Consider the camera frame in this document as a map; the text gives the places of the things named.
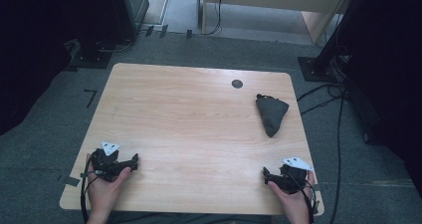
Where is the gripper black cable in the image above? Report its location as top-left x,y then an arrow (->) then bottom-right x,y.
288,172 -> 320,224
80,149 -> 101,224

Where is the black stand base plate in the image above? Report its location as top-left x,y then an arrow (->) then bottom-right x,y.
64,39 -> 114,73

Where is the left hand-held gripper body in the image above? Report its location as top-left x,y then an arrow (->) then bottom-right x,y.
91,141 -> 134,182

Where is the person's left hand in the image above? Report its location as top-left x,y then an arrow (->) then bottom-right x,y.
85,153 -> 132,214

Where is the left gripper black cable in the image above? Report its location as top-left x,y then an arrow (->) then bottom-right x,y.
80,149 -> 101,224

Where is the dark curtain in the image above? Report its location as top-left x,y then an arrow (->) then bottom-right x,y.
326,0 -> 422,199
0,0 -> 125,136

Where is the black metal stand with base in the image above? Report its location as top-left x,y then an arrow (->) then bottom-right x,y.
297,0 -> 366,84

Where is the person's right hand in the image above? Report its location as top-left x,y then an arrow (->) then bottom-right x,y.
267,170 -> 317,219

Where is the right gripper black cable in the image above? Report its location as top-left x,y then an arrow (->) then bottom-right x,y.
288,172 -> 320,224

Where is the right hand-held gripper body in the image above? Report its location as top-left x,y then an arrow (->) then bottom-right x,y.
269,156 -> 315,195

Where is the dark grey cloth yellow lining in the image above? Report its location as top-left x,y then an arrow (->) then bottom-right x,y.
255,93 -> 290,138

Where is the long black floor cable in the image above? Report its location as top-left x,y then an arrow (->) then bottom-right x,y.
327,96 -> 346,224

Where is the angled black floor tape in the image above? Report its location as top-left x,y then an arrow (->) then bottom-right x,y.
83,89 -> 99,109

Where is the black cabinet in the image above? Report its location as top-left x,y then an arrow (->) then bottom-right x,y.
110,0 -> 150,43

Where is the hanging black cable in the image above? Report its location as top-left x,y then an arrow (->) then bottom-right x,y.
202,0 -> 224,37

